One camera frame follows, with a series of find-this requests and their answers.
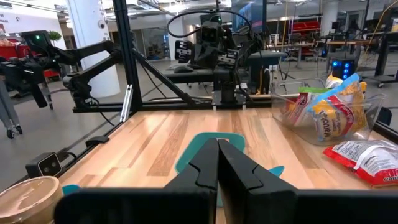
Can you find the black metal table frame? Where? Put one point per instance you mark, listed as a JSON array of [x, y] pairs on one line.
[[127, 46]]

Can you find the small black table camera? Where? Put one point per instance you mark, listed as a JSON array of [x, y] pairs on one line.
[[43, 165]]

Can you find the red storage shelf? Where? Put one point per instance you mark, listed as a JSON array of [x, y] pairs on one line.
[[306, 26]]

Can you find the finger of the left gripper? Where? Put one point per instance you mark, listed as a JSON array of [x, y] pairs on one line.
[[213, 59], [200, 57]]

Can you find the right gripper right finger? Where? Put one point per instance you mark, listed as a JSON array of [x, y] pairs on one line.
[[239, 174]]

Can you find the red Maruchan ramen packet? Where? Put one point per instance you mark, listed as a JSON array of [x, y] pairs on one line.
[[332, 118]]

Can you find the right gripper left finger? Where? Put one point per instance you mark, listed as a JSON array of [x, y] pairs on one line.
[[202, 174]]

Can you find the white building column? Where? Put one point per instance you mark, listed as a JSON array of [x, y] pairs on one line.
[[90, 25]]

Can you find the green potted plant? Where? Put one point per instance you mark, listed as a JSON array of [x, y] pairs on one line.
[[54, 35]]

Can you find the black computer mouse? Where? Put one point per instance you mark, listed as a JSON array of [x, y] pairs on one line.
[[183, 69]]

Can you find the beige-lid seasoning jar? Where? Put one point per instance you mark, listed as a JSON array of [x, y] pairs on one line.
[[28, 199]]

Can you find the teal plastic spoon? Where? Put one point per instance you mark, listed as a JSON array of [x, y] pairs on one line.
[[276, 171]]

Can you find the teal plastic container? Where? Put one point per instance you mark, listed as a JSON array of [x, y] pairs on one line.
[[199, 140]]

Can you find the yellow chicken ramen packet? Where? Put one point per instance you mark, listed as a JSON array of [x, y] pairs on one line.
[[332, 81]]

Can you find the black table edge clamp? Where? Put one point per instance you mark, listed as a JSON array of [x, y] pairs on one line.
[[98, 140]]

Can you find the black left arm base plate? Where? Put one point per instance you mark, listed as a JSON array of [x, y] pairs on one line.
[[217, 99]]

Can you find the red packet white label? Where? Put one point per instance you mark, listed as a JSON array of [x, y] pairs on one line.
[[367, 155]]

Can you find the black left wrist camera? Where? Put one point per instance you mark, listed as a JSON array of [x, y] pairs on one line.
[[211, 32]]

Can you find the clear plastic bin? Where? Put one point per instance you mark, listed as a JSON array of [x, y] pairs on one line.
[[280, 109]]

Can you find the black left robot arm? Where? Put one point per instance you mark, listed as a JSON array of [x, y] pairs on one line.
[[228, 90]]

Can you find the black computer blue lights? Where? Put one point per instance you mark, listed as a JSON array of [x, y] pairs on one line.
[[342, 67]]

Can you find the deep blue plastic tray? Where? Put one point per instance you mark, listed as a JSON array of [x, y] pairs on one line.
[[71, 189]]

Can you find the blue-edged clear noodle packet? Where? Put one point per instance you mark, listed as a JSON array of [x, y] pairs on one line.
[[335, 90]]

